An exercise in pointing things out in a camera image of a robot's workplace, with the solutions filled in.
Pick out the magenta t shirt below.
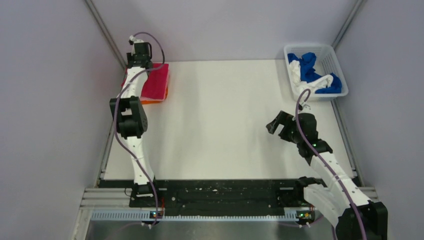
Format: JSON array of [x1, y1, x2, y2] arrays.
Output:
[[140, 63, 170, 105]]

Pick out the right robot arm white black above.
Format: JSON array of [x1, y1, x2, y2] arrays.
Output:
[[266, 111, 388, 240]]

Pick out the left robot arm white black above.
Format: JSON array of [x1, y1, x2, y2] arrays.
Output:
[[109, 40, 161, 207]]

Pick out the folded pink t shirt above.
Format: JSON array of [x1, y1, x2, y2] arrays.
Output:
[[140, 77, 169, 100]]

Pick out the white t shirt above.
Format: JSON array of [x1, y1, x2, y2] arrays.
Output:
[[288, 60, 334, 93]]

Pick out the folded orange t shirt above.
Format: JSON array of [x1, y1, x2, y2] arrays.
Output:
[[141, 87, 169, 105]]

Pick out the blue t shirt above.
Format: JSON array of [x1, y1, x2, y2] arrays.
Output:
[[287, 52, 342, 94]]

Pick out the white plastic basket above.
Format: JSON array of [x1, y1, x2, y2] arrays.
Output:
[[283, 42, 349, 102]]

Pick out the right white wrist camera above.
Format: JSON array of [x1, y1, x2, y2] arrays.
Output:
[[297, 102, 311, 113]]

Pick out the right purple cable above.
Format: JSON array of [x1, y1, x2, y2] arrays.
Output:
[[294, 88, 369, 240]]

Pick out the purple cable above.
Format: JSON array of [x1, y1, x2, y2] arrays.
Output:
[[294, 88, 369, 240], [112, 31, 167, 229]]

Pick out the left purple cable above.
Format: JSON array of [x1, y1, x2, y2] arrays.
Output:
[[112, 31, 167, 229]]

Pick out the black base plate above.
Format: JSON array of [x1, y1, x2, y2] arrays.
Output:
[[129, 177, 326, 217]]

